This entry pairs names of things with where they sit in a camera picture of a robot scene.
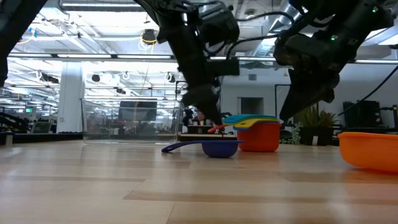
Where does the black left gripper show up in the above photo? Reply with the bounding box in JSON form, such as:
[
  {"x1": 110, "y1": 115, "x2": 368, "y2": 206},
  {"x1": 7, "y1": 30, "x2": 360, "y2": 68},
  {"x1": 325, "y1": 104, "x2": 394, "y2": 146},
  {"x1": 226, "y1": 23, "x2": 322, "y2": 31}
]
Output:
[{"x1": 157, "y1": 12, "x2": 240, "y2": 126}]

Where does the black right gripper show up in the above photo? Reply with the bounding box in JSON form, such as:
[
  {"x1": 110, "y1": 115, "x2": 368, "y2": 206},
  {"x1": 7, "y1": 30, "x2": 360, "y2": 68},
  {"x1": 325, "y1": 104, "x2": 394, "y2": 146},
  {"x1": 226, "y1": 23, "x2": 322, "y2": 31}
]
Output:
[{"x1": 275, "y1": 32, "x2": 341, "y2": 123}]

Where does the teal measuring cup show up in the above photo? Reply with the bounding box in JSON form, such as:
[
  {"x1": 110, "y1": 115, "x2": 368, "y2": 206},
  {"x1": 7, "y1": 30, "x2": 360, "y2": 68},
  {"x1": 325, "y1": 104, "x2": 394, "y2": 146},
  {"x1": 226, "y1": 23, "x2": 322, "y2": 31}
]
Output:
[{"x1": 223, "y1": 114, "x2": 278, "y2": 124}]

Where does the yellow measuring cup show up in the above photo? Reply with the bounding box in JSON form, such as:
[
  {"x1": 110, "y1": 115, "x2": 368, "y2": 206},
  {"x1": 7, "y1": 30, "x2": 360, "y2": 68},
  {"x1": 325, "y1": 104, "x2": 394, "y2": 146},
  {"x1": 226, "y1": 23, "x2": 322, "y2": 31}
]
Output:
[{"x1": 234, "y1": 118, "x2": 280, "y2": 129}]

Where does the dark indigo measuring cup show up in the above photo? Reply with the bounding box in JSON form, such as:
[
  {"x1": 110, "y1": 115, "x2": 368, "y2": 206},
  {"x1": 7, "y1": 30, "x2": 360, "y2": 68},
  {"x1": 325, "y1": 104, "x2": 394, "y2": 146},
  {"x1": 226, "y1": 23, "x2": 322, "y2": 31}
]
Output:
[{"x1": 161, "y1": 140, "x2": 244, "y2": 159}]

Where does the red measuring cup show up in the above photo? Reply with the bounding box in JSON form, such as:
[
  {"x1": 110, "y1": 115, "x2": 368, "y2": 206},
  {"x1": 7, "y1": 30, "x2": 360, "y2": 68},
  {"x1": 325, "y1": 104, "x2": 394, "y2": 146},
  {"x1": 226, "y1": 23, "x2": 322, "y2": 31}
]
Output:
[{"x1": 207, "y1": 121, "x2": 282, "y2": 153}]

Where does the orange measuring cup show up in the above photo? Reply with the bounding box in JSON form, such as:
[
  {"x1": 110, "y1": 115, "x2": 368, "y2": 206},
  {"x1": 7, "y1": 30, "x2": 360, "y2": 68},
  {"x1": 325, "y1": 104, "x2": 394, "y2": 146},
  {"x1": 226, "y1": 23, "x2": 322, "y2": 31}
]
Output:
[{"x1": 338, "y1": 131, "x2": 398, "y2": 174}]

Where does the person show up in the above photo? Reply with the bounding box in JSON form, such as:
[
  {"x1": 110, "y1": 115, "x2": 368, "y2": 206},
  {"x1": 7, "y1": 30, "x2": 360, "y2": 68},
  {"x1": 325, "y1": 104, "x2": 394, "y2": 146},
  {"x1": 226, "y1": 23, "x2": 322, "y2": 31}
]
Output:
[{"x1": 194, "y1": 111, "x2": 208, "y2": 125}]

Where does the green plant in dark pot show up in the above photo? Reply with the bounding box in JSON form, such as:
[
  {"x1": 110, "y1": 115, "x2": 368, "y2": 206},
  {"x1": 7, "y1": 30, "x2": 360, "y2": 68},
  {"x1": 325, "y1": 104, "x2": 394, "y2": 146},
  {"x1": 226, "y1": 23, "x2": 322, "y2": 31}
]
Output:
[{"x1": 279, "y1": 105, "x2": 340, "y2": 146}]

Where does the black background equipment rack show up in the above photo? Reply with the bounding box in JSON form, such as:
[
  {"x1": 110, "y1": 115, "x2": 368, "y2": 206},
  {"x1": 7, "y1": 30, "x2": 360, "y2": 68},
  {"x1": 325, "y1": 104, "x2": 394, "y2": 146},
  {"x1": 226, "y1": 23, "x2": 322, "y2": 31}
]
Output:
[{"x1": 343, "y1": 100, "x2": 382, "y2": 131}]

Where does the dark background monitor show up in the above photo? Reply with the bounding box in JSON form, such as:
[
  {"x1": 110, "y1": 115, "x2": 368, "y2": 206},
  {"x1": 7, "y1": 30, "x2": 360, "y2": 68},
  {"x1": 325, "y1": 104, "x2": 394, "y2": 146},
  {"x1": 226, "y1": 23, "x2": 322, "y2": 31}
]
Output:
[{"x1": 118, "y1": 101, "x2": 158, "y2": 122}]

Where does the linear ceiling light bar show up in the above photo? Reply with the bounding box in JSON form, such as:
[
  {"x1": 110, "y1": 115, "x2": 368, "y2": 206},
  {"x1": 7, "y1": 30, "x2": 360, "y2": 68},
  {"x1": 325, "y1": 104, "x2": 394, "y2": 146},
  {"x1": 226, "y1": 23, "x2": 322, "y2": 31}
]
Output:
[{"x1": 7, "y1": 53, "x2": 398, "y2": 65}]

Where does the white pillar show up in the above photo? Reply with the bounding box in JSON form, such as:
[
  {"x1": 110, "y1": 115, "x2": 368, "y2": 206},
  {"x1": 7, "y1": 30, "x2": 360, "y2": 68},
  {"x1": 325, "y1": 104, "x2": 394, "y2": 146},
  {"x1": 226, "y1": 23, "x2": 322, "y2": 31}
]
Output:
[{"x1": 56, "y1": 61, "x2": 85, "y2": 134}]

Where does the black background machine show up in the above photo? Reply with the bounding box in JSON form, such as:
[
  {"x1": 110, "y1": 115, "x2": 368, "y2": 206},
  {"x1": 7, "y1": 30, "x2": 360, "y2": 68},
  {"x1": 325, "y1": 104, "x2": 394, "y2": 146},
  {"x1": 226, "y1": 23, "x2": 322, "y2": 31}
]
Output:
[{"x1": 0, "y1": 111, "x2": 32, "y2": 133}]

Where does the black background station frame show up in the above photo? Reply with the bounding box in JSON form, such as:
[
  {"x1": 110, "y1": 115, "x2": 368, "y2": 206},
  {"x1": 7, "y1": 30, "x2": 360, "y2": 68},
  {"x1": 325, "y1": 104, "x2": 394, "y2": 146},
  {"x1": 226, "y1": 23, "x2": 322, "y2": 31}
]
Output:
[
  {"x1": 274, "y1": 83, "x2": 292, "y2": 119},
  {"x1": 175, "y1": 80, "x2": 222, "y2": 134}
]

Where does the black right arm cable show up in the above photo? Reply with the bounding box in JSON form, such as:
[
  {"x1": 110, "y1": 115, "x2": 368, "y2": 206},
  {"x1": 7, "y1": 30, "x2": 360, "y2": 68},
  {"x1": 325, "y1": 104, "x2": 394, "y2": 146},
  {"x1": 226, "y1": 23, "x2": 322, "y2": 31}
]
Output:
[{"x1": 337, "y1": 64, "x2": 398, "y2": 118}]

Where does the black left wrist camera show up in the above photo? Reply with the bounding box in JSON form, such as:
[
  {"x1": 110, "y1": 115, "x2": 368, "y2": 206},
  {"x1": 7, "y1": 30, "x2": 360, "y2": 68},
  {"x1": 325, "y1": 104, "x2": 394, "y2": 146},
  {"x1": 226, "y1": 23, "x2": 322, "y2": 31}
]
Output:
[{"x1": 198, "y1": 2, "x2": 241, "y2": 47}]

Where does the black ceiling dome camera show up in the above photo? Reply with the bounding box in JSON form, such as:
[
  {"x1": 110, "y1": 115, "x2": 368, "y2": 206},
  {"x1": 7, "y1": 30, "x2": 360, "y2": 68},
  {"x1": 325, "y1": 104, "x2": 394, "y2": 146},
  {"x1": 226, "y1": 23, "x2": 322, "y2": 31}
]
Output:
[{"x1": 141, "y1": 28, "x2": 157, "y2": 46}]

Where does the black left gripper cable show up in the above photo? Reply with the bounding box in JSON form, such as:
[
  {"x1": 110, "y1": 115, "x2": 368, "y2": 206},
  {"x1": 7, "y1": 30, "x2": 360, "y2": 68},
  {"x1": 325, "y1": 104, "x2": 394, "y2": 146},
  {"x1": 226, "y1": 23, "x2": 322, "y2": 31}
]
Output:
[{"x1": 205, "y1": 11, "x2": 295, "y2": 60}]

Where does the black aluminium table frame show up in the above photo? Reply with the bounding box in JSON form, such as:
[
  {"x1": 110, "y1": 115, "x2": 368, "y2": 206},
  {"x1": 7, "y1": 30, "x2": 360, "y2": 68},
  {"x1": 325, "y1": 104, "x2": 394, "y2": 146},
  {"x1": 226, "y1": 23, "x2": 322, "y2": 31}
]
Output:
[{"x1": 0, "y1": 132, "x2": 398, "y2": 152}]

